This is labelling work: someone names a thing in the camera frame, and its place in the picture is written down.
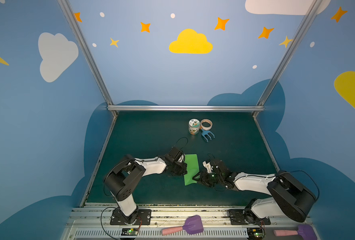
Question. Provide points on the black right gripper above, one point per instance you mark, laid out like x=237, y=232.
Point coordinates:
x=209, y=177

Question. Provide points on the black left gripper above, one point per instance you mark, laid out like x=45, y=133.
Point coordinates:
x=180, y=167

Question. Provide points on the green square paper sheet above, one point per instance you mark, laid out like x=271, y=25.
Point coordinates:
x=192, y=169

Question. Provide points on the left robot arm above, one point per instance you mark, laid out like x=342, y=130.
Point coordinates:
x=122, y=180

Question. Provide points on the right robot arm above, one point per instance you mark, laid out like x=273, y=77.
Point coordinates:
x=288, y=196

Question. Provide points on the blue garden hand rake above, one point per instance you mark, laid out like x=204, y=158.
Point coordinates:
x=207, y=135

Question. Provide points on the carrot snack jar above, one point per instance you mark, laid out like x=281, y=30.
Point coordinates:
x=194, y=126

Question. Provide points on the white tape roll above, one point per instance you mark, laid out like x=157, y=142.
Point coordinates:
x=206, y=124

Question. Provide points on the right green circuit board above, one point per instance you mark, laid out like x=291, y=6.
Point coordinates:
x=255, y=234

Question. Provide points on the green circuit board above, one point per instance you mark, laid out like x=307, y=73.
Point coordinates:
x=129, y=232
x=255, y=234

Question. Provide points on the left green circuit board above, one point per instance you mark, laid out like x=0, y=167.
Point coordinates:
x=129, y=232

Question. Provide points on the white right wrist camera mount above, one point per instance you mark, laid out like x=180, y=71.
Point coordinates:
x=215, y=167

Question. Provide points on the purple scoop pink handle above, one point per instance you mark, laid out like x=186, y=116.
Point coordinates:
x=305, y=231
x=193, y=225

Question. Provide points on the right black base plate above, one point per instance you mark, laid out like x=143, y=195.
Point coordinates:
x=242, y=217

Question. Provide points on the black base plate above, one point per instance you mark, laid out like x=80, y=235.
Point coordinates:
x=138, y=217
x=242, y=217

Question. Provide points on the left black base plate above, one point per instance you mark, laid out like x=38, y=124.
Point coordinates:
x=138, y=217

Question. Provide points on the aluminium back frame rail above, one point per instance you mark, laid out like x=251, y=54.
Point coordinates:
x=132, y=108

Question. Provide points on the aluminium right corner post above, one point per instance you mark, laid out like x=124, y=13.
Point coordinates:
x=290, y=51

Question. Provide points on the aluminium corner post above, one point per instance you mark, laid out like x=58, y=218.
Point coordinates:
x=290, y=51
x=73, y=23

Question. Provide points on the aluminium front rail base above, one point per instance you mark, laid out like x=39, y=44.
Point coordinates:
x=102, y=222

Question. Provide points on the aluminium left corner post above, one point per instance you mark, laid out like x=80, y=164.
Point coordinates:
x=73, y=23

